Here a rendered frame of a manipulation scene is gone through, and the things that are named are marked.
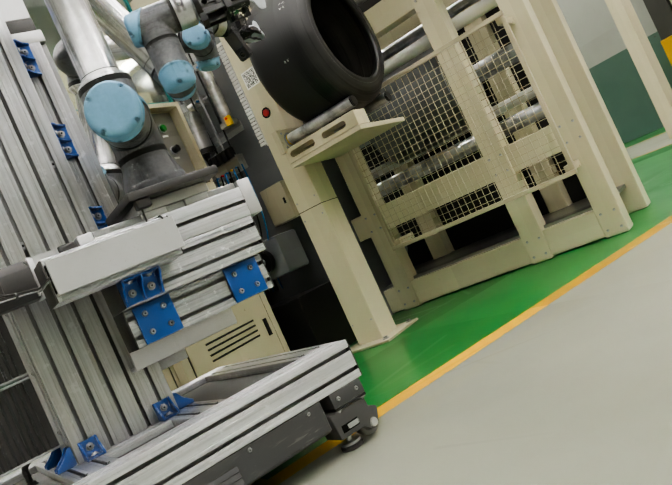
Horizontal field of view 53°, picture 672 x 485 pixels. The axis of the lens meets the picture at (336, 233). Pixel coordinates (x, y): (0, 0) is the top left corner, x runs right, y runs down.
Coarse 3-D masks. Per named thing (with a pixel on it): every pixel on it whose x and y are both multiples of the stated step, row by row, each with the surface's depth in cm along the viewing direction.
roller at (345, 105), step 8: (352, 96) 252; (336, 104) 255; (344, 104) 252; (352, 104) 251; (328, 112) 257; (336, 112) 255; (344, 112) 255; (312, 120) 262; (320, 120) 259; (328, 120) 258; (304, 128) 264; (312, 128) 263; (288, 136) 269; (296, 136) 267; (304, 136) 267
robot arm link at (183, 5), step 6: (174, 0) 146; (180, 0) 146; (186, 0) 146; (174, 6) 145; (180, 6) 146; (186, 6) 146; (192, 6) 146; (180, 12) 146; (186, 12) 146; (192, 12) 146; (180, 18) 146; (186, 18) 147; (192, 18) 147; (198, 18) 149; (180, 24) 152; (186, 24) 148; (192, 24) 149
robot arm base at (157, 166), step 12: (156, 144) 156; (132, 156) 153; (144, 156) 154; (156, 156) 154; (168, 156) 157; (132, 168) 153; (144, 168) 153; (156, 168) 153; (168, 168) 154; (180, 168) 159; (132, 180) 153; (144, 180) 152; (156, 180) 152
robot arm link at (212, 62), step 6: (216, 48) 214; (210, 54) 209; (216, 54) 214; (198, 60) 213; (204, 60) 212; (210, 60) 212; (216, 60) 213; (198, 66) 213; (204, 66) 212; (210, 66) 213; (216, 66) 215
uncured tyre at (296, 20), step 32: (288, 0) 246; (320, 0) 284; (352, 0) 279; (288, 32) 243; (320, 32) 296; (352, 32) 291; (256, 64) 254; (288, 64) 247; (320, 64) 245; (352, 64) 295; (288, 96) 255; (320, 96) 253
